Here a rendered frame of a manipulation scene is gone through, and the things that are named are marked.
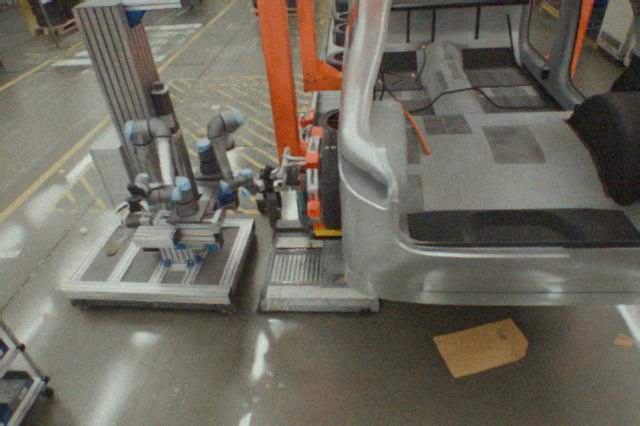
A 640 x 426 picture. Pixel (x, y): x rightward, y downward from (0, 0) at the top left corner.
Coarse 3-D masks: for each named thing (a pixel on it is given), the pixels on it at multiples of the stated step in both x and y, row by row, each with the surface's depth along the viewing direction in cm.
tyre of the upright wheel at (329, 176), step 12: (324, 132) 285; (336, 132) 284; (324, 144) 273; (336, 144) 273; (324, 156) 269; (336, 156) 269; (324, 168) 267; (336, 168) 267; (324, 180) 267; (336, 180) 267; (324, 192) 268; (336, 192) 268; (324, 204) 271; (336, 204) 271; (324, 216) 277; (336, 216) 276; (336, 228) 289
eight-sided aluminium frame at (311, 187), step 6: (312, 138) 290; (318, 138) 290; (312, 144) 285; (318, 144) 285; (312, 150) 284; (318, 150) 311; (312, 186) 272; (312, 192) 273; (318, 198) 322; (318, 222) 306
